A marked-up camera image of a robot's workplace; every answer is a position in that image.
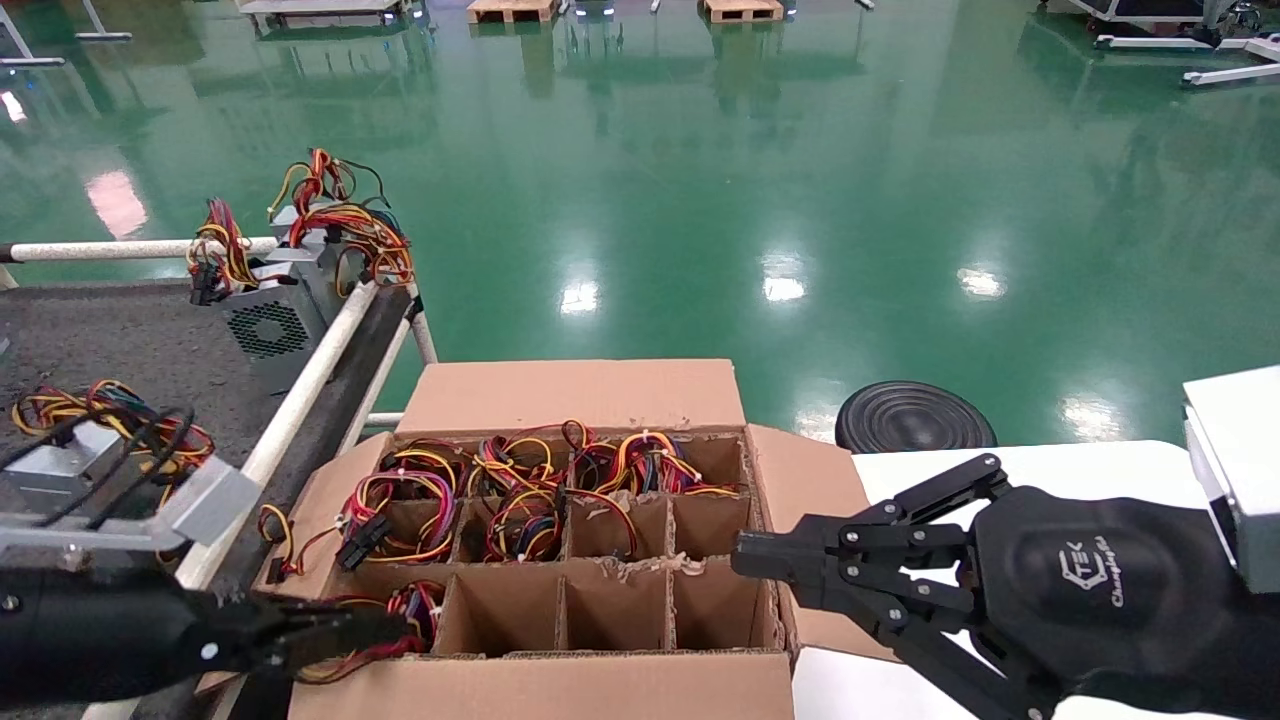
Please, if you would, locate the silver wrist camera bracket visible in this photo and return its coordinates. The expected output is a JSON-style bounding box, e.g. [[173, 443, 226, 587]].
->
[[0, 455, 263, 563]]

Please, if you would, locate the white robot base platform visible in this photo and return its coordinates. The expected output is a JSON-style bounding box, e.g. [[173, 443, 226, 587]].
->
[[790, 440, 1216, 720]]

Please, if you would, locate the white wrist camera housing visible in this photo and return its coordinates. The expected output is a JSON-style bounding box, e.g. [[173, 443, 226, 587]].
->
[[1183, 365, 1280, 596]]

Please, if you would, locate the white table frame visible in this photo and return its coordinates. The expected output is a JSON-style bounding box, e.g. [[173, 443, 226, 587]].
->
[[0, 0, 133, 68], [1040, 0, 1280, 89]]

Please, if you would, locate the silver power supply fan grille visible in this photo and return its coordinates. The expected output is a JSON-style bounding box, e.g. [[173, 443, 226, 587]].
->
[[187, 198, 336, 389]]

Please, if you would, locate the black ribbed round disc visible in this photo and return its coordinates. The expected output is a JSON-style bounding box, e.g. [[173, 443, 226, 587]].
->
[[835, 380, 999, 454]]

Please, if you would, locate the cardboard box with dividers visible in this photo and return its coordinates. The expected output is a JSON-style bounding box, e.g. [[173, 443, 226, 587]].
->
[[195, 358, 901, 720]]

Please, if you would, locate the black camera cable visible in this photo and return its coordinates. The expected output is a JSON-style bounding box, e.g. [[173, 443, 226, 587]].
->
[[0, 405, 196, 526]]

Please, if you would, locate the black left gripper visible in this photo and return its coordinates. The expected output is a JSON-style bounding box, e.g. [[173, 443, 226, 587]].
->
[[0, 565, 411, 706]]

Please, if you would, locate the wooden pallet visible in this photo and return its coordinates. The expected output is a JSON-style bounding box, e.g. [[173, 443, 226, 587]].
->
[[467, 0, 561, 25], [702, 0, 786, 24]]

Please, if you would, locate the grey low table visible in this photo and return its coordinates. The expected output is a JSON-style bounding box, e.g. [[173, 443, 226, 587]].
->
[[237, 0, 413, 29]]

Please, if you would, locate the white pipe cart frame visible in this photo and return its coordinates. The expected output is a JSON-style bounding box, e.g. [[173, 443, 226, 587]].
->
[[0, 238, 441, 720]]

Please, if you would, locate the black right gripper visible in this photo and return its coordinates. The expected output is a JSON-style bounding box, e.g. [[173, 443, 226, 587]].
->
[[733, 455, 1280, 720]]

